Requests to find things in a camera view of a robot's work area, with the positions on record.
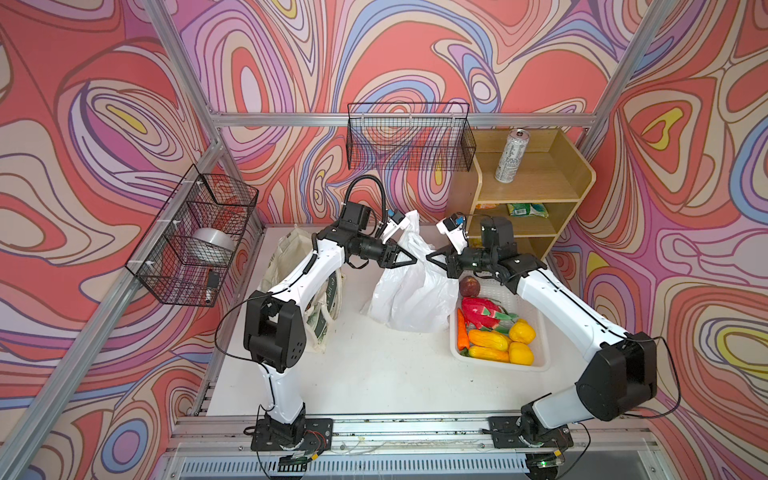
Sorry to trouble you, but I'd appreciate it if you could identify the white plastic grocery bag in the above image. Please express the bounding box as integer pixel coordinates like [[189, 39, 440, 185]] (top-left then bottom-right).
[[361, 210, 459, 333]]

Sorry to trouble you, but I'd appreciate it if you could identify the wooden shelf unit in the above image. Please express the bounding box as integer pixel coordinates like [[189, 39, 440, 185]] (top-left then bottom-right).
[[444, 129, 596, 259]]

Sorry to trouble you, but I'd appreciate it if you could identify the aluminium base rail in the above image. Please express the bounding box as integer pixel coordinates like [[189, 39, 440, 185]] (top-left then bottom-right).
[[166, 411, 662, 455]]

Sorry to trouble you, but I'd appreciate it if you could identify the yellow squash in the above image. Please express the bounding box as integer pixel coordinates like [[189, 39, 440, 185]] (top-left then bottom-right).
[[468, 345, 510, 363], [468, 329, 511, 351]]

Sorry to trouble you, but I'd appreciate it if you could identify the orange carrot left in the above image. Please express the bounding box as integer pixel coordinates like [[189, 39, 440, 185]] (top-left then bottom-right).
[[456, 309, 471, 355]]

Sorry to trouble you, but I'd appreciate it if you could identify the yellow lemon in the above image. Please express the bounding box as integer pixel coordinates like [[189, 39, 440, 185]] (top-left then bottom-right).
[[508, 319, 537, 345], [508, 342, 535, 366]]

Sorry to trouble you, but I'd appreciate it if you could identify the cream canvas tote bag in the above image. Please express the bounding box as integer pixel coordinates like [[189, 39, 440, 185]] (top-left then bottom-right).
[[258, 227, 343, 354]]

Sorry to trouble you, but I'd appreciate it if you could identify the black wire basket back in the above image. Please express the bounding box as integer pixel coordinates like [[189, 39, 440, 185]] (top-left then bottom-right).
[[346, 100, 476, 172]]

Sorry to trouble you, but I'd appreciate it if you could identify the black wire basket left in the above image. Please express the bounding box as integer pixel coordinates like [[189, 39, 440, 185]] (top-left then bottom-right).
[[125, 166, 259, 307]]

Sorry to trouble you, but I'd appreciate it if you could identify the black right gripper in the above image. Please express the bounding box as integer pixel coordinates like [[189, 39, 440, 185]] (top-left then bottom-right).
[[425, 241, 495, 279]]

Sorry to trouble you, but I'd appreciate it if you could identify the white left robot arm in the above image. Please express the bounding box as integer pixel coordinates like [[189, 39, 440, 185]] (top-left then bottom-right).
[[243, 226, 417, 425]]

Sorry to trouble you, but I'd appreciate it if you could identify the silver tape roll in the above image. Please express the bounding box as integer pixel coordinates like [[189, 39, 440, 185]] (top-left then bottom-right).
[[190, 228, 235, 266]]

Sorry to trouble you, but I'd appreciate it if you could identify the pink dragon fruit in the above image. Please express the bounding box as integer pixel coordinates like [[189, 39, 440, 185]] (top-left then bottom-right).
[[461, 297, 519, 331]]

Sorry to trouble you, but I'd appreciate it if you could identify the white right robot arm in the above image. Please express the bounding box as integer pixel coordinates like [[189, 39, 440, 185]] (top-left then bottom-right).
[[427, 245, 657, 431]]

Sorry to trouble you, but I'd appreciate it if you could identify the white plastic produce basket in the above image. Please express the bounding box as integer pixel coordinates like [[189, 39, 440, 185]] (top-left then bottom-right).
[[449, 278, 550, 372]]

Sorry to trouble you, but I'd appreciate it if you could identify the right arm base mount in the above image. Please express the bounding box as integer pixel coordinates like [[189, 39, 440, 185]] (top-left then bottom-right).
[[482, 414, 574, 450]]

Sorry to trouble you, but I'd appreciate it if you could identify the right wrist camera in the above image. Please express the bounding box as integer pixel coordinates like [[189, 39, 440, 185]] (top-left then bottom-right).
[[436, 212, 468, 253]]

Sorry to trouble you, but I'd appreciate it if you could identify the yellow squash lower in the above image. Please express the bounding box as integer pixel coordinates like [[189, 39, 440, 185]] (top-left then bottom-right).
[[468, 345, 510, 363]]

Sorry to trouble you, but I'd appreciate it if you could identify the yellow lemon lower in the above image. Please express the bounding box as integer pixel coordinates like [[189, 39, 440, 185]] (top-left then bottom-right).
[[508, 342, 535, 366]]

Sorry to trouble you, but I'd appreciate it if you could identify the green snack packet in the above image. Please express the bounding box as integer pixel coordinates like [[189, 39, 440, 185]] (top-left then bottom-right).
[[507, 203, 549, 218]]

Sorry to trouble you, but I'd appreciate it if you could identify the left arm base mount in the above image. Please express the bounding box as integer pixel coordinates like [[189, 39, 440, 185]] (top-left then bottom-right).
[[250, 416, 334, 453]]

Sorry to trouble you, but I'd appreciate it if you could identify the yellow squash upper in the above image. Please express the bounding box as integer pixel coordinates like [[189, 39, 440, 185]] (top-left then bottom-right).
[[468, 329, 511, 351]]

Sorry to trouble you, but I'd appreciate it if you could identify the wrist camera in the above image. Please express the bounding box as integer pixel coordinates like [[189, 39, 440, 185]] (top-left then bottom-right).
[[379, 209, 411, 243], [436, 212, 468, 253]]

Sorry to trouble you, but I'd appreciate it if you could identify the black wire basket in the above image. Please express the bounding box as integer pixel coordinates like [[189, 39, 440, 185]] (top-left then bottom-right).
[[346, 100, 476, 172], [125, 166, 259, 307]]

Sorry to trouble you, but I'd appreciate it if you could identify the yellow lemon upper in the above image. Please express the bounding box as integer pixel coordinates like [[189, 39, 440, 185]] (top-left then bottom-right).
[[508, 319, 537, 345]]

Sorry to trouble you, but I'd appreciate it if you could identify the silver drink can right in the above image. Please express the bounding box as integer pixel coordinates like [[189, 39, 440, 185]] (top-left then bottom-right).
[[494, 128, 530, 184]]

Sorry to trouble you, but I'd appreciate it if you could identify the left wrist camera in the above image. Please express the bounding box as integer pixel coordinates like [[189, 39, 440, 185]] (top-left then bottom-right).
[[379, 209, 411, 243]]

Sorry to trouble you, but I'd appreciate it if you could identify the dark red passion fruit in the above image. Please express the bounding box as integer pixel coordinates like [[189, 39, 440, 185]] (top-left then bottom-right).
[[459, 276, 481, 298]]

